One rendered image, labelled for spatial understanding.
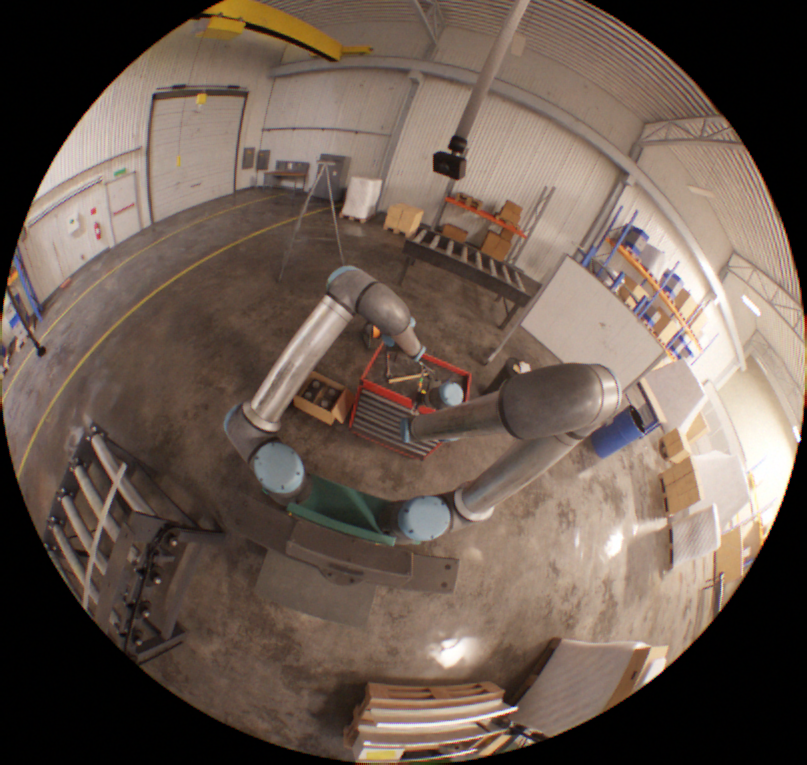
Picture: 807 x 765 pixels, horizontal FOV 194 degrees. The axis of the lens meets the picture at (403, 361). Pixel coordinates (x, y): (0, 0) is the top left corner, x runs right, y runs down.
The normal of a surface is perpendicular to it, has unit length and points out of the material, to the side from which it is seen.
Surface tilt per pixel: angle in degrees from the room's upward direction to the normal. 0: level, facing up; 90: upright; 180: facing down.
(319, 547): 29
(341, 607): 0
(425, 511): 5
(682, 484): 90
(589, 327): 90
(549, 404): 58
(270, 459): 5
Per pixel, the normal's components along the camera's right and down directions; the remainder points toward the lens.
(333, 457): 0.29, -0.64
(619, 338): -0.64, 0.43
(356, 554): 0.35, -0.89
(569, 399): -0.33, -0.10
